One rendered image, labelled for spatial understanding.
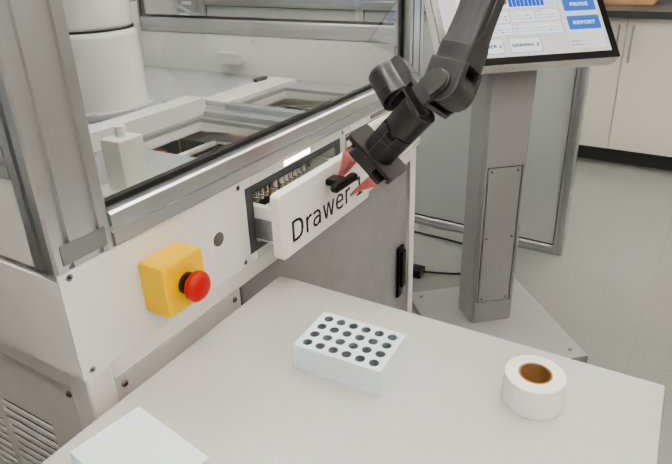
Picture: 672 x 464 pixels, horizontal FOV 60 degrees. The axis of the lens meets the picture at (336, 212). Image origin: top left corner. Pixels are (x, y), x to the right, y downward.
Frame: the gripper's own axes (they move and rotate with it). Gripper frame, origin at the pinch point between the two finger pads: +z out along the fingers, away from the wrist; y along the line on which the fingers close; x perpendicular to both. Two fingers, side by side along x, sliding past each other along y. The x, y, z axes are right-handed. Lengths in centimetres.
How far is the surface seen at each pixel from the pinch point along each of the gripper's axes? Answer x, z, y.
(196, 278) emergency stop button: 36.4, 1.1, 1.1
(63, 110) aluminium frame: 45, -11, 21
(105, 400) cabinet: 47, 17, -3
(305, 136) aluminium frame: -0.4, 0.1, 11.2
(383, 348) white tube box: 27.2, -6.2, -21.1
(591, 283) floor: -144, 45, -82
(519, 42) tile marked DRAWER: -86, -14, 3
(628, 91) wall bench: -292, 16, -45
